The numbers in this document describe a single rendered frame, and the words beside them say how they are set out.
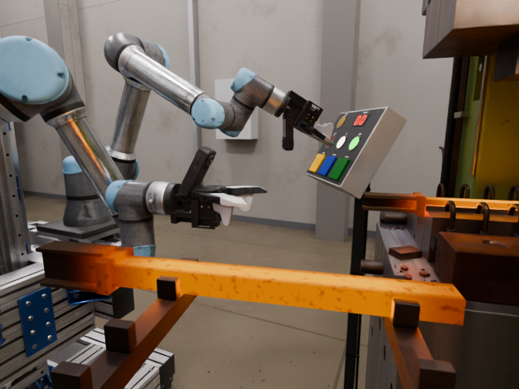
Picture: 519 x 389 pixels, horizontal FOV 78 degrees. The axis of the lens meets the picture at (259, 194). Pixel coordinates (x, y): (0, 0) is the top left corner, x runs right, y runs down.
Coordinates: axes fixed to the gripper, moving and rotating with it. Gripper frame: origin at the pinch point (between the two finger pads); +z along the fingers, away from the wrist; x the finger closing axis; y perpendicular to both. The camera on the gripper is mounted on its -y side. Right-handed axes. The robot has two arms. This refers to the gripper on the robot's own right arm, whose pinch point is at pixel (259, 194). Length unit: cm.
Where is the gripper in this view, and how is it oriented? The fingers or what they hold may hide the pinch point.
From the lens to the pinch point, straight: 66.1
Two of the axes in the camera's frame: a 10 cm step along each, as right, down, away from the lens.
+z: 9.7, 0.5, -2.5
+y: 0.0, 9.8, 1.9
